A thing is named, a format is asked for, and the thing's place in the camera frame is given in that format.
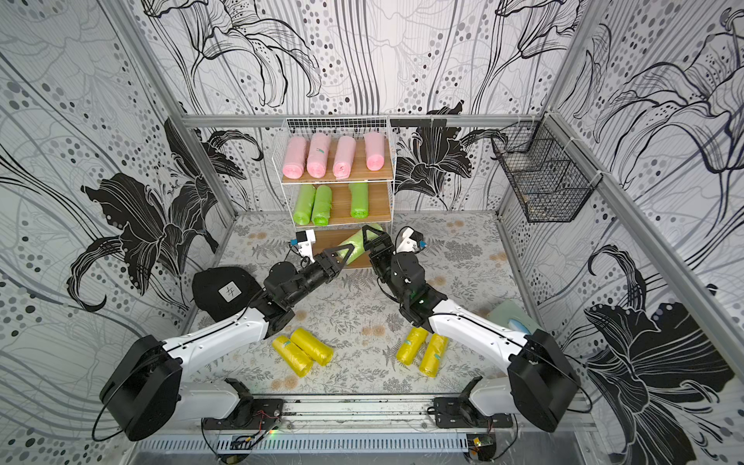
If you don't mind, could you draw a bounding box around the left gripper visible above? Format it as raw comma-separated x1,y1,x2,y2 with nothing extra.
284,242,353,305

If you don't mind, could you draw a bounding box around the green trash bag roll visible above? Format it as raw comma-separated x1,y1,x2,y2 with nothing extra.
293,184,316,226
348,182,369,219
339,223,385,264
311,185,333,227

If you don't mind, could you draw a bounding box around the pink trash bag roll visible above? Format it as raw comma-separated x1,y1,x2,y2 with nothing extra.
332,136,357,179
282,137,308,179
306,132,331,179
364,132,386,172

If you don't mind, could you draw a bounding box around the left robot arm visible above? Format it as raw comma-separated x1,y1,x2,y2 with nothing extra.
99,244,357,441

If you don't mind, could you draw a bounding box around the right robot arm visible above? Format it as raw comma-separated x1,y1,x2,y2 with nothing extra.
362,226,581,432

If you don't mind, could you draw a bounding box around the yellow trash bag roll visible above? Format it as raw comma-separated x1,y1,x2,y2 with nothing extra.
271,335,314,378
290,327,334,366
420,334,449,378
396,327,429,366

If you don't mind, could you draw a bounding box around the black baseball cap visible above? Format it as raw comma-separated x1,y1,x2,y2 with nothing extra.
192,267,262,322

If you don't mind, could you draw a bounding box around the green tissue box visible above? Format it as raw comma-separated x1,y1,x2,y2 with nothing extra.
486,300,541,334

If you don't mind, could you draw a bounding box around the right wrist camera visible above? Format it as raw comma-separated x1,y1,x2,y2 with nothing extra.
395,226,427,254

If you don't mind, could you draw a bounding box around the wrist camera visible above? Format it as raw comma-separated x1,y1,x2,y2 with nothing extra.
291,230,316,263
395,226,427,254

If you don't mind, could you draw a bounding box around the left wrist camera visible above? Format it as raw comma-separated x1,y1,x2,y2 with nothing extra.
291,230,316,263

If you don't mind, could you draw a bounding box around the white wire wooden shelf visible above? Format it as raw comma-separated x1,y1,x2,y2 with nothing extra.
273,115,396,247

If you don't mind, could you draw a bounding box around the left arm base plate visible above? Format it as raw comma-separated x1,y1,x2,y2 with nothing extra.
203,398,285,431

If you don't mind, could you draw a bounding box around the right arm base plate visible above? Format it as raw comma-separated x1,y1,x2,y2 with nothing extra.
426,397,515,430

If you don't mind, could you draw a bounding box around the white slotted cable duct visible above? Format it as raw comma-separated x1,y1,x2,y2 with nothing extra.
139,432,469,455

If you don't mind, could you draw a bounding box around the black wire wall basket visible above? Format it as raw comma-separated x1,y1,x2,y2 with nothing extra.
490,119,594,223

